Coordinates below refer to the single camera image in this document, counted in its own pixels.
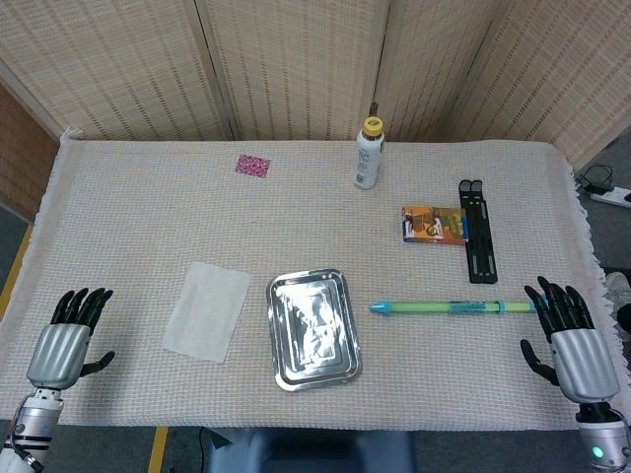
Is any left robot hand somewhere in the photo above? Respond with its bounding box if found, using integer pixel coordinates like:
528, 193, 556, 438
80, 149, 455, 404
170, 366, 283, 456
26, 287, 116, 391

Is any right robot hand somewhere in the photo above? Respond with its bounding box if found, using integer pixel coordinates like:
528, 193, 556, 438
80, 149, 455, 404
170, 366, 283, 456
520, 276, 621, 404

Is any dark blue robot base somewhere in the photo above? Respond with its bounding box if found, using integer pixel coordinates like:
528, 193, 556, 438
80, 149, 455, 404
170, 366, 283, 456
202, 427, 418, 473

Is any silver metal tray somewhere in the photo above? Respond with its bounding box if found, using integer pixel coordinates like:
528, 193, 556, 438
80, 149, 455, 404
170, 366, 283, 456
266, 268, 364, 391

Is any green and blue water toy tube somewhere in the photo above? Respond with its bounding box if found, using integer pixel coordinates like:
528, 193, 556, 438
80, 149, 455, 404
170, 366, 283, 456
370, 299, 549, 318

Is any black folding stand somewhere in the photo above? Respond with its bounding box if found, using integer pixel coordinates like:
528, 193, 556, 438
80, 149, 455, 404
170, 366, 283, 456
457, 179, 499, 285

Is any white power strip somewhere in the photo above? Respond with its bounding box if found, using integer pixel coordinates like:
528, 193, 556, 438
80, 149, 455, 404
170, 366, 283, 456
589, 187, 631, 208

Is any orange printed box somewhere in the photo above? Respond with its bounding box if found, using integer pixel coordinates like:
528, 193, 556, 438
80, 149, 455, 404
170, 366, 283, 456
401, 205, 469, 245

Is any white woven tablecloth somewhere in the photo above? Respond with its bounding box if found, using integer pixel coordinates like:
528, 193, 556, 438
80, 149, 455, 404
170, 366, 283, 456
0, 128, 631, 431

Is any pink patterned card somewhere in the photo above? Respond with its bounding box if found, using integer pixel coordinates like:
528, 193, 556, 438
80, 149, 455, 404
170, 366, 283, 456
234, 153, 272, 178

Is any white bottle with yellow cap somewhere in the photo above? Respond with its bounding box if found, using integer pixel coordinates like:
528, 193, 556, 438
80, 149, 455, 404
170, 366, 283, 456
352, 115, 386, 191

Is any woven folding screen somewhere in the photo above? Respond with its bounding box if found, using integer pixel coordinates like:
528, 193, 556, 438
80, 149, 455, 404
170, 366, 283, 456
0, 0, 631, 218

